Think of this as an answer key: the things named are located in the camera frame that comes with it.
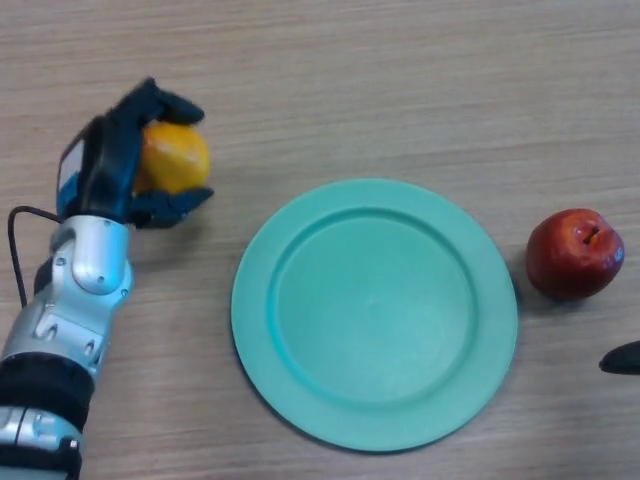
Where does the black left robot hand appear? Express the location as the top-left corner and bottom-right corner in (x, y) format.
(54, 77), (215, 231)

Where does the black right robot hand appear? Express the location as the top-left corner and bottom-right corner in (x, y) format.
(598, 340), (640, 376)

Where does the yellow pear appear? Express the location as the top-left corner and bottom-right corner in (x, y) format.
(132, 122), (212, 197)

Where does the green round plate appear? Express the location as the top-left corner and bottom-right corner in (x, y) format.
(230, 178), (519, 455)

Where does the red apple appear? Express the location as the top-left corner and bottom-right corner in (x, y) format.
(525, 208), (626, 303)

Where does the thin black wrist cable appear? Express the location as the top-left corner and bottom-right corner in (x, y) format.
(7, 206), (62, 307)

